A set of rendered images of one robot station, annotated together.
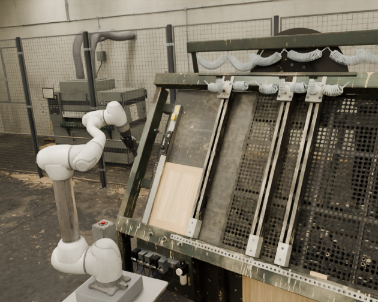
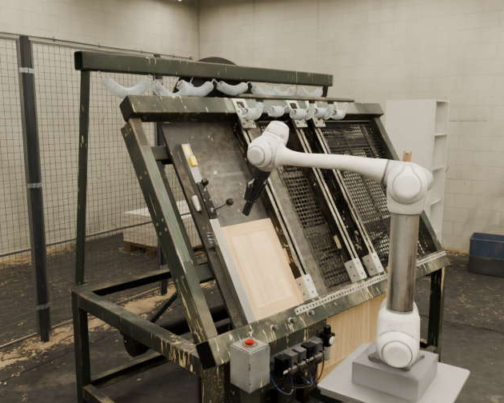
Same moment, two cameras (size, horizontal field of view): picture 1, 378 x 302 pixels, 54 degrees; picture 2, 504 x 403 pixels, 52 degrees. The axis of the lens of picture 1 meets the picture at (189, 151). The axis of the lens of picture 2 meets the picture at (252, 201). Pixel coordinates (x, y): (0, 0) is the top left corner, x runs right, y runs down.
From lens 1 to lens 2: 340 cm
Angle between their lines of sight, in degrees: 79
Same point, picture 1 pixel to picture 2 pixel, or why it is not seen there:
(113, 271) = not seen: hidden behind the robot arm
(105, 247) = not seen: hidden behind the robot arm
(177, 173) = (242, 237)
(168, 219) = (271, 298)
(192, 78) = (194, 103)
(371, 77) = (338, 105)
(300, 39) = (230, 69)
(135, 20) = not seen: outside the picture
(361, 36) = (273, 73)
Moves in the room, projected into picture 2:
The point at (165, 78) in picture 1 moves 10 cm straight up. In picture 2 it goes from (152, 103) to (152, 81)
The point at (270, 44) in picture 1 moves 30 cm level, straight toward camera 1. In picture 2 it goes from (203, 71) to (246, 69)
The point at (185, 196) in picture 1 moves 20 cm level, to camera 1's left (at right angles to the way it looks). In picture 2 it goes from (270, 260) to (265, 271)
